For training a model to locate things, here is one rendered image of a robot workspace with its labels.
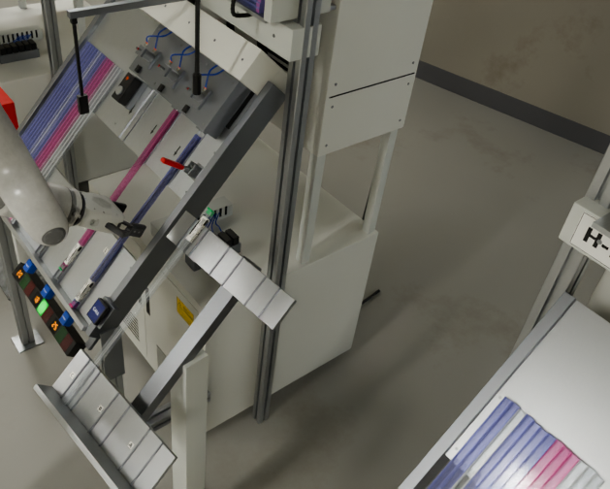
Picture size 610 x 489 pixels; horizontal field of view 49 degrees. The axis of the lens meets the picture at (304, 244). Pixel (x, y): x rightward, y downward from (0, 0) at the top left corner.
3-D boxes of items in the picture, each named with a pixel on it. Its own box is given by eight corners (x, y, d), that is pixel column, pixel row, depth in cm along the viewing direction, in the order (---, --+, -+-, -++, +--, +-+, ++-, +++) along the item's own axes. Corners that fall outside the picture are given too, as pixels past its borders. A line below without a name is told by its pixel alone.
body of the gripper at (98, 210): (87, 205, 138) (130, 214, 147) (66, 180, 144) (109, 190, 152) (72, 235, 140) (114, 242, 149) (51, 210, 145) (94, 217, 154)
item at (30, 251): (104, 335, 159) (80, 331, 153) (0, 194, 196) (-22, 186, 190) (107, 331, 159) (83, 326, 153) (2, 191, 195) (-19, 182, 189)
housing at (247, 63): (273, 109, 153) (239, 81, 141) (165, 29, 180) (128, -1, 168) (295, 81, 152) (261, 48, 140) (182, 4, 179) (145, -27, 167)
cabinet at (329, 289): (202, 445, 216) (205, 312, 176) (102, 313, 254) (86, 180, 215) (348, 359, 251) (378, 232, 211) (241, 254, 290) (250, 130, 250)
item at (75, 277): (99, 329, 157) (88, 327, 154) (-6, 188, 193) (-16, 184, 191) (144, 266, 155) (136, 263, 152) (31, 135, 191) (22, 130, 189)
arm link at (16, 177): (15, 129, 109) (82, 237, 133) (-16, 78, 117) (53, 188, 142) (-38, 155, 106) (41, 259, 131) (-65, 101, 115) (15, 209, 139)
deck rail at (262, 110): (108, 341, 158) (87, 337, 153) (104, 335, 159) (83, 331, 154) (287, 96, 151) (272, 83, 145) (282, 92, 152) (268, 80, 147)
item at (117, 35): (197, 208, 155) (182, 201, 151) (74, 87, 191) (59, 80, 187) (281, 92, 152) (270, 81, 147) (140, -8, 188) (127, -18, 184)
